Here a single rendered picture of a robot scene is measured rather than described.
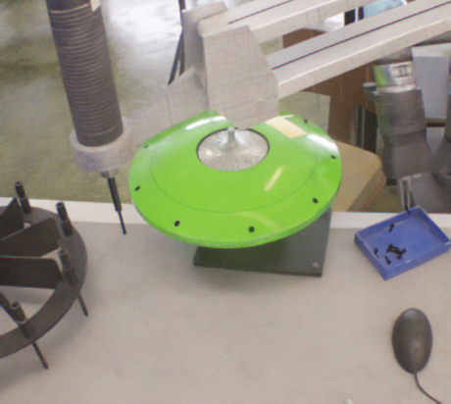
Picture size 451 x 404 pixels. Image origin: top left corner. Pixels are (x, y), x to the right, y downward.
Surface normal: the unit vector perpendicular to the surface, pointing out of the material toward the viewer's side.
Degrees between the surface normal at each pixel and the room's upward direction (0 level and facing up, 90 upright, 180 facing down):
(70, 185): 0
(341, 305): 0
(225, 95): 90
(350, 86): 90
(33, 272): 87
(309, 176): 22
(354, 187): 0
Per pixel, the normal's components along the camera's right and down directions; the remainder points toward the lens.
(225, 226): -0.11, -0.45
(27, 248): 0.55, 0.43
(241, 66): 0.35, 0.56
